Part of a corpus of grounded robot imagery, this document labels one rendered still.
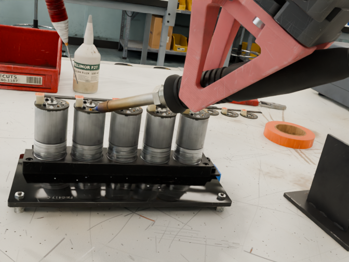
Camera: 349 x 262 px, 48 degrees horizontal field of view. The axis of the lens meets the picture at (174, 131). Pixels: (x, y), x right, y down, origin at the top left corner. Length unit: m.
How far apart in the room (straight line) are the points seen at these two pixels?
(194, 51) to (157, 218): 0.13
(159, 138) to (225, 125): 0.20
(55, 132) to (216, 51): 0.13
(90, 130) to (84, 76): 0.24
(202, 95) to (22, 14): 4.50
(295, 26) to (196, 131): 0.16
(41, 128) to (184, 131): 0.11
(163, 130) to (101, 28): 4.40
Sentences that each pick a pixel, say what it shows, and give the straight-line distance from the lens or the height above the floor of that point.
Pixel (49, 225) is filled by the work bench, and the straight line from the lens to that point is 0.28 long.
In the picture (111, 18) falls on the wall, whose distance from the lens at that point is 4.69.
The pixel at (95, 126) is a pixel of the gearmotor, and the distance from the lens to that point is 0.30.
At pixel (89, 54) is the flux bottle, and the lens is 0.53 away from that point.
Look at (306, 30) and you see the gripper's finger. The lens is 0.18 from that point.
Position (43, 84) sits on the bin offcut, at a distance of 0.53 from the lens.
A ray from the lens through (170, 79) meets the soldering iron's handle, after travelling 0.24.
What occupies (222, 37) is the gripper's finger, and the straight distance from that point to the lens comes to 0.24.
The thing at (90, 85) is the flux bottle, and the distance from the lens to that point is 0.53.
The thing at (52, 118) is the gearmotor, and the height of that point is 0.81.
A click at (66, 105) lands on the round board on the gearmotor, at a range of 0.30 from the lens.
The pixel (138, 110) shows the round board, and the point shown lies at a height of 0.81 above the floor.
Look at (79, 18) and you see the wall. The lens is 4.67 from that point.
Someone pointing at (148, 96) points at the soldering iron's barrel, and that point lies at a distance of 0.26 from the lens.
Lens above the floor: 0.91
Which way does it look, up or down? 22 degrees down
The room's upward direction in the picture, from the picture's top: 9 degrees clockwise
